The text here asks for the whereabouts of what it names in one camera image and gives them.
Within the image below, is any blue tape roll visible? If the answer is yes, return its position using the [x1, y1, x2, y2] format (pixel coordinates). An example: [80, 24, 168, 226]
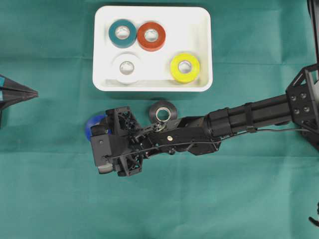
[84, 114, 107, 142]

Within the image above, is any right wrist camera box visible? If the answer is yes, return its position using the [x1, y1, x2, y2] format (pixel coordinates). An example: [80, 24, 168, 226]
[91, 123, 116, 174]

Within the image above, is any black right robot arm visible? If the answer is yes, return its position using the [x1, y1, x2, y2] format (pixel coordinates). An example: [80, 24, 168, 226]
[91, 64, 319, 176]

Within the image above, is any black camera cable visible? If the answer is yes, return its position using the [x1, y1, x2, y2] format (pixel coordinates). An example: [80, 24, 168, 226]
[103, 128, 319, 160]

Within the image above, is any yellow tape roll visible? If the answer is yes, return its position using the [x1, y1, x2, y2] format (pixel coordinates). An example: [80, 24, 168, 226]
[170, 53, 200, 84]

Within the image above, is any teal green tape roll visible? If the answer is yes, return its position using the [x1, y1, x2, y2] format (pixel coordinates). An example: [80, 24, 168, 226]
[108, 19, 137, 48]

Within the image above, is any green table cloth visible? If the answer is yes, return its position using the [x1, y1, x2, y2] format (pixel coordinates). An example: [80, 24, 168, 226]
[0, 0, 319, 239]

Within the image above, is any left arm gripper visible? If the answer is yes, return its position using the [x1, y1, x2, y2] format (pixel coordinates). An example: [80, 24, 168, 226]
[0, 75, 38, 128]

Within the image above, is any black tape roll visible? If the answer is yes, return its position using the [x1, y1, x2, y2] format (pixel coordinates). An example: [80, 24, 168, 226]
[149, 101, 178, 123]

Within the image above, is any white plastic tray case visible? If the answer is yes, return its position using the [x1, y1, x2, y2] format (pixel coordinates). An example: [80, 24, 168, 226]
[93, 5, 213, 92]

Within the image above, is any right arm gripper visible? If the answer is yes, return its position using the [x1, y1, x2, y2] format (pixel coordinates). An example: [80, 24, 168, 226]
[105, 107, 160, 177]

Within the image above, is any black clip at edge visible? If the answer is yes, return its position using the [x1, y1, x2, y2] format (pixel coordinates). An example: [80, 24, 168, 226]
[308, 201, 319, 226]

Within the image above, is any orange red tape roll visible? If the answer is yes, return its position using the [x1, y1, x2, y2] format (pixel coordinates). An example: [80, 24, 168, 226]
[137, 21, 166, 52]

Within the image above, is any white tape roll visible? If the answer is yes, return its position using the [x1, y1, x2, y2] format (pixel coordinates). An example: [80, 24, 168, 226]
[112, 53, 142, 85]

